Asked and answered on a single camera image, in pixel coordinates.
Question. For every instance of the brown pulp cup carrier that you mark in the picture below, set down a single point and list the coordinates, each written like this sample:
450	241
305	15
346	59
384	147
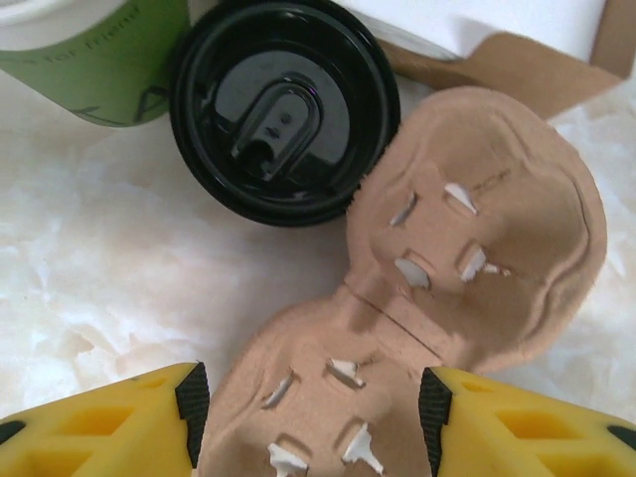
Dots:
522	223

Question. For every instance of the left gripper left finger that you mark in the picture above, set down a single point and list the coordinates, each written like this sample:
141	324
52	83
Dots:
74	437

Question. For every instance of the kraft cardboard napkin box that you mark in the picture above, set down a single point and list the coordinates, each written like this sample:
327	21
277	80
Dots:
522	79

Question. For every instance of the green paper coffee cup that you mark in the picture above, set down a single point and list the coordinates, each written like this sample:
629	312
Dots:
74	74

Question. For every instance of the white paper napkin stack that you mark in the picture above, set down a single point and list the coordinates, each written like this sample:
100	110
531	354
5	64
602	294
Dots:
497	20

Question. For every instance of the black plastic cup lid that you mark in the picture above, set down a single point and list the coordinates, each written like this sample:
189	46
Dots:
223	149

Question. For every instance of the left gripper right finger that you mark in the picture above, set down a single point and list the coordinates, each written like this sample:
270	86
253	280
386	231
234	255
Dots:
546	437

